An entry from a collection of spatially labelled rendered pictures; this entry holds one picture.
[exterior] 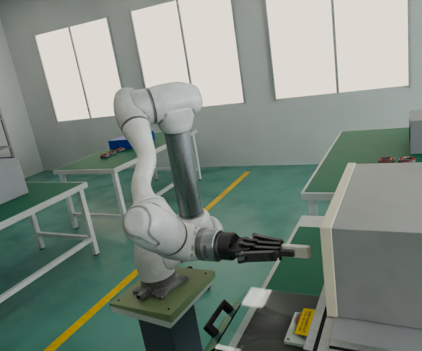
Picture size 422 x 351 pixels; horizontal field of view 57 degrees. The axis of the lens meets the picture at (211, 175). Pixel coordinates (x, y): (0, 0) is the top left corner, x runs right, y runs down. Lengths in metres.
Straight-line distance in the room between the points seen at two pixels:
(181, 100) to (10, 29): 7.49
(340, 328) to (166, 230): 0.43
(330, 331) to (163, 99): 0.92
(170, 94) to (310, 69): 4.35
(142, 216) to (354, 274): 0.47
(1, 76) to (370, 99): 6.57
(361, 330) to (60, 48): 7.40
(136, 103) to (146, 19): 5.30
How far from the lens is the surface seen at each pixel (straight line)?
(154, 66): 6.62
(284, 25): 5.73
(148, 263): 1.64
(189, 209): 1.60
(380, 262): 0.81
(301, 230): 2.10
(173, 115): 1.42
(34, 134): 8.85
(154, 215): 0.93
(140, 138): 1.31
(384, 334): 0.87
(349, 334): 0.86
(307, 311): 1.00
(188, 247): 1.05
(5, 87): 8.63
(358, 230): 0.79
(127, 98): 1.42
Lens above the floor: 1.66
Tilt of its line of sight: 16 degrees down
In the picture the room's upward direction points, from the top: 9 degrees counter-clockwise
